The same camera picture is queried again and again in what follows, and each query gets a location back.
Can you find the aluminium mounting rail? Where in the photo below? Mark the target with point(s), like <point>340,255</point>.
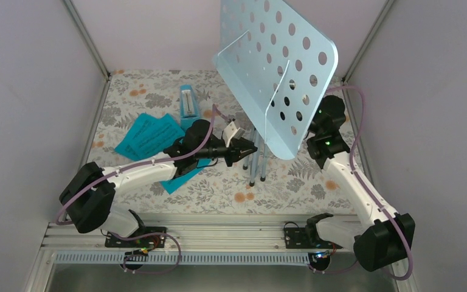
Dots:
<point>226,235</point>

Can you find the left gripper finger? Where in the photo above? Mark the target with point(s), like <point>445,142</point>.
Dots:
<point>244,152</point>
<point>243,144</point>

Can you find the blue sheet music paper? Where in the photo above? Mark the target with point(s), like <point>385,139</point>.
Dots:
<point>159,137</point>
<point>143,123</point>

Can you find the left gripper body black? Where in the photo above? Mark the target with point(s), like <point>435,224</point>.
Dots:
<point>230,154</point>

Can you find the blue metronome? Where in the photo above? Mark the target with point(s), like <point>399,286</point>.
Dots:
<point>189,107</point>

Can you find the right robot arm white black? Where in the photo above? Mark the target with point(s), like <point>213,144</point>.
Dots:
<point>386,235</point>

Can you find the light blue music stand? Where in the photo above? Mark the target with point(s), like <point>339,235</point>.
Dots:
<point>278,67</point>

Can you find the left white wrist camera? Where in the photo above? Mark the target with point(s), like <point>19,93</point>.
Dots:
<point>231,131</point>

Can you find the floral patterned table mat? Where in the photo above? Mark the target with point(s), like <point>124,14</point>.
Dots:
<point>291,187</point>

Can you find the right aluminium frame post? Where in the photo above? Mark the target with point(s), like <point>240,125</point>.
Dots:
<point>368,39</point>

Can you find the aluminium frame post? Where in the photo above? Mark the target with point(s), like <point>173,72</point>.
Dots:
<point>84,33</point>
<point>368,39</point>

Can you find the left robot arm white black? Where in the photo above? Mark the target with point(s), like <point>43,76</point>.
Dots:
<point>88,198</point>

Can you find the left aluminium frame post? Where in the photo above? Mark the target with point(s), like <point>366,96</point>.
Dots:
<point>84,33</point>

